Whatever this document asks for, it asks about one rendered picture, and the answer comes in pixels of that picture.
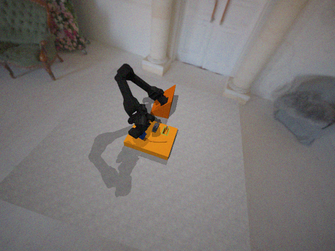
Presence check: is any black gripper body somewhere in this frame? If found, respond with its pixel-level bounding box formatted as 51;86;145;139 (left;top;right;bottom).
128;113;155;139

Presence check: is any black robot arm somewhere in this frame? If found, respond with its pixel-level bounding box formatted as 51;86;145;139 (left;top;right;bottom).
114;63;168;132

